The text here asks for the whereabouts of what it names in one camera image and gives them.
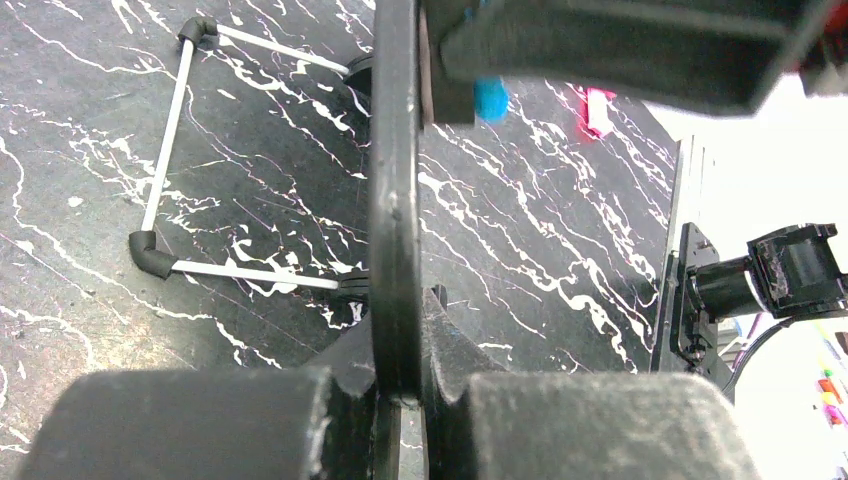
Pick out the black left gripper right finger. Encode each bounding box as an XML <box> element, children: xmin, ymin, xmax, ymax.
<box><xmin>421</xmin><ymin>289</ymin><xmax>760</xmax><ymax>479</ymax></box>

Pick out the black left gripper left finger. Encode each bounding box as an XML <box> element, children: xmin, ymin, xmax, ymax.
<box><xmin>18</xmin><ymin>319</ymin><xmax>400</xmax><ymax>479</ymax></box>

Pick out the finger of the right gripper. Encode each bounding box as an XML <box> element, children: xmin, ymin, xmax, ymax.
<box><xmin>424</xmin><ymin>1</ymin><xmax>838</xmax><ymax>116</ymax></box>

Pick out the small white whiteboard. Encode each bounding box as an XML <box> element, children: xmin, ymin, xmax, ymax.
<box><xmin>128</xmin><ymin>0</ymin><xmax>425</xmax><ymax>407</ymax></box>

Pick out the blue black whiteboard eraser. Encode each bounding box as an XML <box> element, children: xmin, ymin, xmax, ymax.
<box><xmin>417</xmin><ymin>1</ymin><xmax>480</xmax><ymax>126</ymax></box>

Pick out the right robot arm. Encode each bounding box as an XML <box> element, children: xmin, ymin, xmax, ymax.
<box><xmin>418</xmin><ymin>1</ymin><xmax>847</xmax><ymax>479</ymax></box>

